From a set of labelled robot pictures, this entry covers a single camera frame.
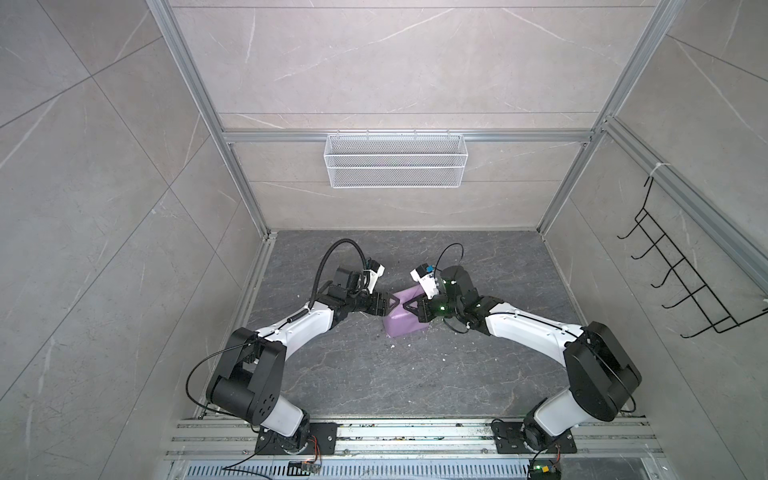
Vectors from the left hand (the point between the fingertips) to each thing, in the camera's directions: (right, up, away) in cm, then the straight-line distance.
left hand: (390, 293), depth 87 cm
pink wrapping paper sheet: (+4, -7, -5) cm, 9 cm away
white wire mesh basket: (+2, +44, +13) cm, 46 cm away
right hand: (+4, -2, -3) cm, 6 cm away
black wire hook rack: (+68, +8, -20) cm, 71 cm away
